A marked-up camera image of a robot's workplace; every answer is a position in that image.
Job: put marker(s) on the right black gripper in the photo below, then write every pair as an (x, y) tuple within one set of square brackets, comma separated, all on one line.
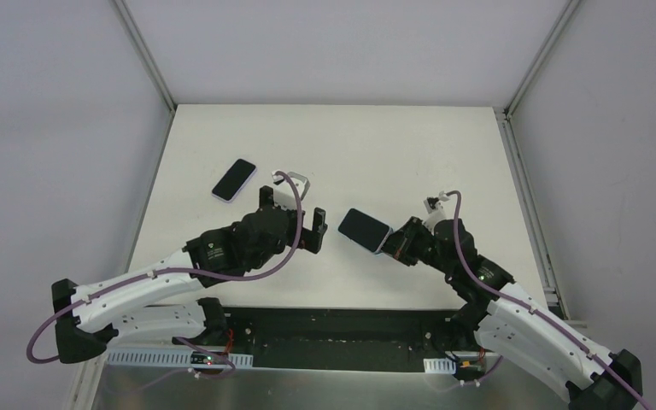
[(401, 241)]

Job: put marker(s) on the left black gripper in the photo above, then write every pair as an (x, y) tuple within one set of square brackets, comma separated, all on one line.
[(292, 217)]

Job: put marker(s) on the light blue phone case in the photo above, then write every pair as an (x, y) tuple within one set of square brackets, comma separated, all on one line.
[(382, 240)]

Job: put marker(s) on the purple-edged black smartphone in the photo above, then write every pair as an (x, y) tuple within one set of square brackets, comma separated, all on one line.
[(233, 180)]

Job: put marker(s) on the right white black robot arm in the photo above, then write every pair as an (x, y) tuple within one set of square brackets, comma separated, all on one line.
[(502, 317)]

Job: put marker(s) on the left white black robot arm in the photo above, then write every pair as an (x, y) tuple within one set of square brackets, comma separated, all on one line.
[(90, 318)]

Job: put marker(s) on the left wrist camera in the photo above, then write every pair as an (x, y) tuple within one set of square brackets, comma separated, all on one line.
[(299, 182)]

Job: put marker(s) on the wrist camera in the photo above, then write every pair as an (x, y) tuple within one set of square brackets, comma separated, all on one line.
[(299, 182), (434, 207)]

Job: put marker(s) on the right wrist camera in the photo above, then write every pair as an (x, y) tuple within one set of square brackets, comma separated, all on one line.
[(434, 207)]

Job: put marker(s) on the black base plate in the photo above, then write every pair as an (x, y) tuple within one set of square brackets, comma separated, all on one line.
[(345, 339)]

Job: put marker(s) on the right white cable duct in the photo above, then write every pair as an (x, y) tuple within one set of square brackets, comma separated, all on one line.
[(439, 366)]

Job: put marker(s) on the left aluminium frame post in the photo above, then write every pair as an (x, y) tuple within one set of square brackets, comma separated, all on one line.
[(139, 44)]

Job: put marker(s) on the aluminium frame post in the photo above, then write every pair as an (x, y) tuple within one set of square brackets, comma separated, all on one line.
[(139, 44), (542, 56)]

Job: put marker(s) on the right aluminium frame post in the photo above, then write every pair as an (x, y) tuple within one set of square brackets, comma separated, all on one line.
[(542, 56)]

